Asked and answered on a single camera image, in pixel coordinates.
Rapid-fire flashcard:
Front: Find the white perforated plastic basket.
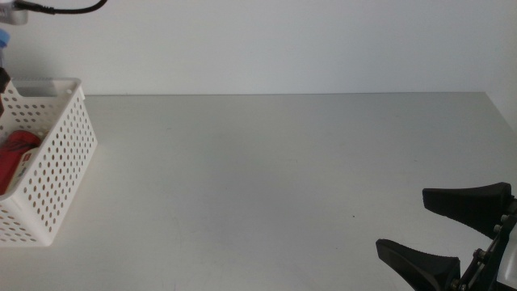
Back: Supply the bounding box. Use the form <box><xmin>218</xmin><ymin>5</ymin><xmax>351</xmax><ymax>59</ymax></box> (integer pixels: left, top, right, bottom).
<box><xmin>0</xmin><ymin>77</ymin><xmax>99</xmax><ymax>248</ymax></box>

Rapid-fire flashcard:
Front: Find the black braided cable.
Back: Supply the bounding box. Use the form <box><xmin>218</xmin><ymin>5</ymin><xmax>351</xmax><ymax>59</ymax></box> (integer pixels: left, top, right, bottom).
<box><xmin>13</xmin><ymin>0</ymin><xmax>109</xmax><ymax>16</ymax></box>

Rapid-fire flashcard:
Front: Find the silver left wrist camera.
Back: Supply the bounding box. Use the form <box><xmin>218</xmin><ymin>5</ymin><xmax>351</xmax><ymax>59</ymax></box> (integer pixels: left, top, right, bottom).
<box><xmin>0</xmin><ymin>0</ymin><xmax>30</xmax><ymax>26</ymax></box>

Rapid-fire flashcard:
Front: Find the clear blue-capped water bottle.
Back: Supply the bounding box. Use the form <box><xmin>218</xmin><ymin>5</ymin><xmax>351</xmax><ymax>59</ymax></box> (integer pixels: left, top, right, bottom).
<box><xmin>0</xmin><ymin>27</ymin><xmax>11</xmax><ymax>70</ymax></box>

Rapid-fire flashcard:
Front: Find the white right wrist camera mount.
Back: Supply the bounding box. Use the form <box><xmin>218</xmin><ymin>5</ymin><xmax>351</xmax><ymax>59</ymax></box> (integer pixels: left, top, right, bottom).
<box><xmin>495</xmin><ymin>233</ymin><xmax>517</xmax><ymax>290</ymax></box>

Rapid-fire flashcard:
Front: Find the red cola can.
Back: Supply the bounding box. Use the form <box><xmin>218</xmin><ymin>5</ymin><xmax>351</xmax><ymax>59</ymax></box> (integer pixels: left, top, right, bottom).
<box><xmin>0</xmin><ymin>129</ymin><xmax>43</xmax><ymax>196</ymax></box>

